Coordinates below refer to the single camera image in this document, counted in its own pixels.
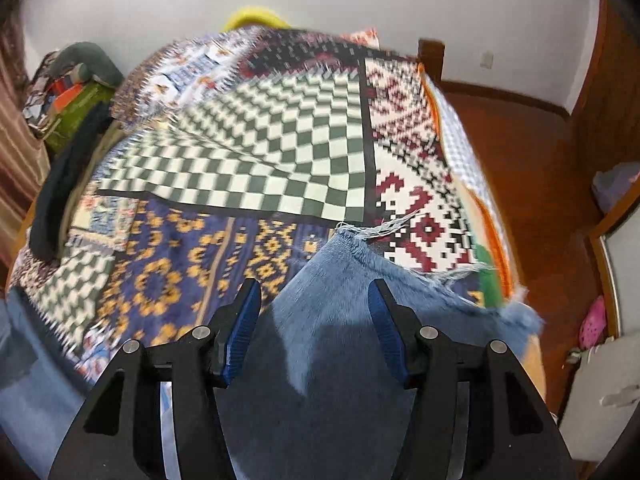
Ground orange box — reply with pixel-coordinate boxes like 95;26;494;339
54;82;84;112

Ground pink shoe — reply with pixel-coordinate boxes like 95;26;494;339
580;296;607;347

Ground black folded pants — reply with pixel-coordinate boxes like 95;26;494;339
28;105;111;261

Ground green fabric bag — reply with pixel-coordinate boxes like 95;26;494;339
42;82;118;156

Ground floral orange pillow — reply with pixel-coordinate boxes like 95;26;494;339
349;27;382;50

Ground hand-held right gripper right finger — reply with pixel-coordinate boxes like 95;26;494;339
367;278;573;480

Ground yellow padded headboard tube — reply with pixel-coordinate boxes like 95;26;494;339
222;4;291;31

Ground striped pink curtain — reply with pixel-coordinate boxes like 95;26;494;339
0;10;51;261

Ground blue jeans pants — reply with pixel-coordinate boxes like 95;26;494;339
0;225;546;480

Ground checked orange-edged bedsheet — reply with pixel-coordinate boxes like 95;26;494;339
417;60;531;311

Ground white appliance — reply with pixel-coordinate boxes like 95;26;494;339
557;335;636;466

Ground purple cloth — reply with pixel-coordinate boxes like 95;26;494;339
592;161;640;213

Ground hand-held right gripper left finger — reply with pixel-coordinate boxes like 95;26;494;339
47;278;262;480

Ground patchwork patterned blanket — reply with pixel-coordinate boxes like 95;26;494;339
5;27;501;411

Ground wooden bed post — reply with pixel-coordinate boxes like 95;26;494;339
417;39;446;83

